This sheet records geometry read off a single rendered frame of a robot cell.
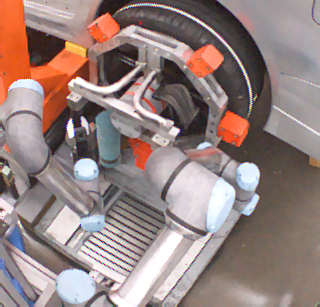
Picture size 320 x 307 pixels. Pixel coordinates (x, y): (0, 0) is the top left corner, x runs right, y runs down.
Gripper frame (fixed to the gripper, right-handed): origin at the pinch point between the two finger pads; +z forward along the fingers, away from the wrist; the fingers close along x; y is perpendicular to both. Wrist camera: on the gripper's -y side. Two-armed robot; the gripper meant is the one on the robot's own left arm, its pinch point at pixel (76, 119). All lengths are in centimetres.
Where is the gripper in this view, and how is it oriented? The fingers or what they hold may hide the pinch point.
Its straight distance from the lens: 189.9
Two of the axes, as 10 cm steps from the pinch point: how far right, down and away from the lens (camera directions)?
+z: -2.3, -7.9, 5.7
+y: -0.3, 5.9, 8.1
